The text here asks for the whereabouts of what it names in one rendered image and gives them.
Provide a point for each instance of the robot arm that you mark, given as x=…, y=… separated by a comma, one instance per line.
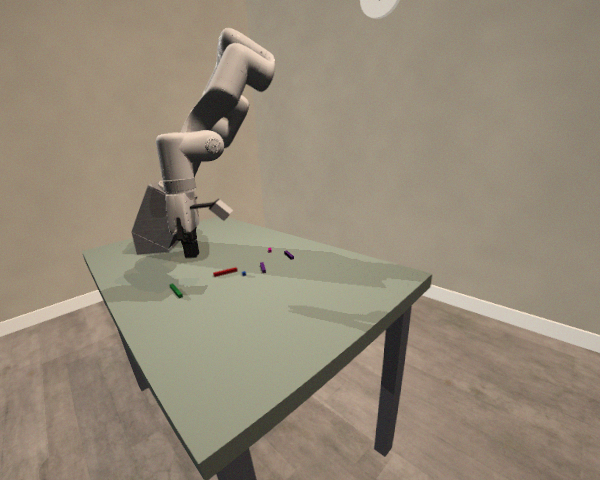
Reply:
x=236, y=65

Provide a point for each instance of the red rod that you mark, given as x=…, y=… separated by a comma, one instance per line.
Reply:
x=225, y=272

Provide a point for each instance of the green rod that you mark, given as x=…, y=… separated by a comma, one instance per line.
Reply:
x=175, y=290

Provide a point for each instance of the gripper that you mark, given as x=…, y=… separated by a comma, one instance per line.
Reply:
x=183, y=220

